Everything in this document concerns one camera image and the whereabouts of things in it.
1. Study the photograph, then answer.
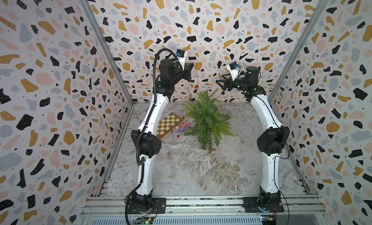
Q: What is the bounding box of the wooden folding chess board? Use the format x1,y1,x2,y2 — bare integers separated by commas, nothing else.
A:
157,112,184,141

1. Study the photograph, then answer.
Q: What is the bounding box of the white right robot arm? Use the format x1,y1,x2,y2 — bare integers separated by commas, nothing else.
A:
216,62,290,213

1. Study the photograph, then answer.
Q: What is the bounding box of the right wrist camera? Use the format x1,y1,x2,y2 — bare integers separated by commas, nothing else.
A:
227,62,240,81

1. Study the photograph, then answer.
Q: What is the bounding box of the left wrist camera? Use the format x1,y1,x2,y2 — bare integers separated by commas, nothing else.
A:
176,49,187,70

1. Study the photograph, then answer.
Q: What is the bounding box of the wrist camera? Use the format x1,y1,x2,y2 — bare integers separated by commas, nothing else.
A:
176,49,187,70
227,62,240,81

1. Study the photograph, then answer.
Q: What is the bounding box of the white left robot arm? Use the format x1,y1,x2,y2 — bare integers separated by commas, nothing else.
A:
127,57,194,213

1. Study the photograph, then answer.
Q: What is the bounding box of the small green christmas tree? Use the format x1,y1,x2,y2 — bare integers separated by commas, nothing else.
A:
183,90,235,153

